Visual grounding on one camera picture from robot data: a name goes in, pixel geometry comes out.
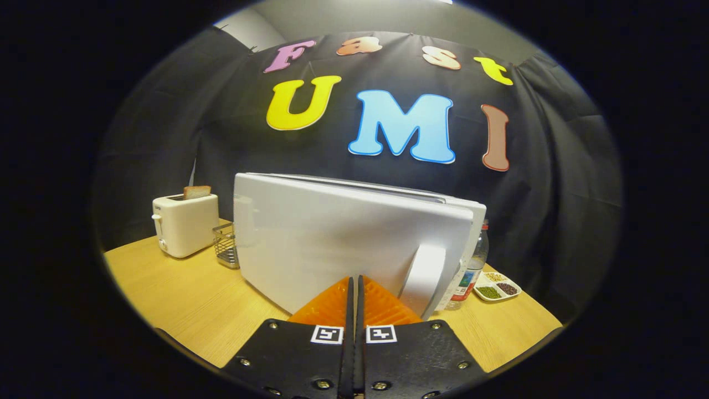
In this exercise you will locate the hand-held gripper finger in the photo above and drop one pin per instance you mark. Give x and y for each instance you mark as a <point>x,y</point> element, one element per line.
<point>360,354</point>
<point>348,354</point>

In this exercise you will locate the white microwave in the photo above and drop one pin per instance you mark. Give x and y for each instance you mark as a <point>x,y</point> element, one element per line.
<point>332,244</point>

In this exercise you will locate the clear plastic water bottle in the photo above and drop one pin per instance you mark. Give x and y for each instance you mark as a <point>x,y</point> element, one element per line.
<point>476,266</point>

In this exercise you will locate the white divided bean dish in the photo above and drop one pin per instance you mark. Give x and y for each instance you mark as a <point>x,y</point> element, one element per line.
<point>497,288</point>

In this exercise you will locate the white toaster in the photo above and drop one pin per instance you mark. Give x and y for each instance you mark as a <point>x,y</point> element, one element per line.
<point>185,227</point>

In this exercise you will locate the toast slice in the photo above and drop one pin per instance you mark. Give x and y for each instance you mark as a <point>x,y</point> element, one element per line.
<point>197,192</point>

